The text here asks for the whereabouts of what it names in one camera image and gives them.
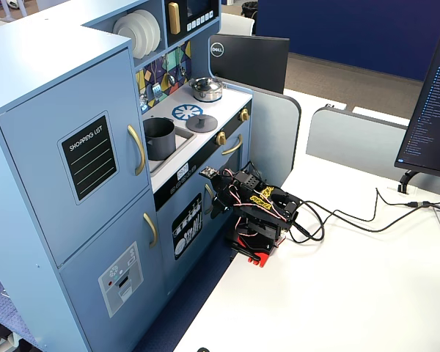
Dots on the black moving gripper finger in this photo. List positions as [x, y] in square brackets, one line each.
[229, 207]

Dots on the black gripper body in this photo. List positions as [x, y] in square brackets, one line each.
[220, 193]

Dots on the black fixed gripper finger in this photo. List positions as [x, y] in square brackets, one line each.
[217, 209]

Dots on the gray round pot lid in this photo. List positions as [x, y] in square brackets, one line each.
[201, 124]

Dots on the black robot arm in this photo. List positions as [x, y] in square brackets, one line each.
[264, 216]

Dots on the steel lid with black knob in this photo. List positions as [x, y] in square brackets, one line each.
[204, 83]

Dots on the gold stove knob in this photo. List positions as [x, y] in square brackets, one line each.
[244, 114]
[220, 138]

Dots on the gray toy sink basin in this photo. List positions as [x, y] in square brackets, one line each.
[183, 141]

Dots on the gray rounded desk divider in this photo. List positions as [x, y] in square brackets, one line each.
[275, 128]

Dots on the gray cylindrical pot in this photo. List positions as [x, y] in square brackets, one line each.
[161, 143]

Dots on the shiny steel pot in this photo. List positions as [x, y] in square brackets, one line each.
[205, 96]

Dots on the hanging metal slotted spatula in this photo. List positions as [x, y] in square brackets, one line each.
[156, 89]

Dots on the hanging metal spoon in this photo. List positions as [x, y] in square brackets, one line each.
[171, 78]

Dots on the black Dell monitor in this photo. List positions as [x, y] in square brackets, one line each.
[253, 62]

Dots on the gray long desk divider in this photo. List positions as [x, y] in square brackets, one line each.
[352, 139]

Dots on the small black round object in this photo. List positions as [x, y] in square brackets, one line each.
[203, 349]

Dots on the white chair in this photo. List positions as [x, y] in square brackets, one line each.
[236, 23]

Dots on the black toy microwave door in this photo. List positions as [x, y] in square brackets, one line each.
[201, 11]

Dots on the black trash bin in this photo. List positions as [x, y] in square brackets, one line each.
[250, 10]

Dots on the large white plate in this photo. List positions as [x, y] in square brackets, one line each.
[126, 34]

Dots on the dark blue partition panel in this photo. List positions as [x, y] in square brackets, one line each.
[352, 29]

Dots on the black monitor with lit screen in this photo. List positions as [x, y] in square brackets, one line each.
[430, 110]

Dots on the light blue toy kitchen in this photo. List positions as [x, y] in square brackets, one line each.
[40, 73]

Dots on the small wrist camera board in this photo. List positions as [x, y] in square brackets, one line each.
[208, 172]

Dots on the red robot base mount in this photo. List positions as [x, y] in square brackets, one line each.
[262, 258]

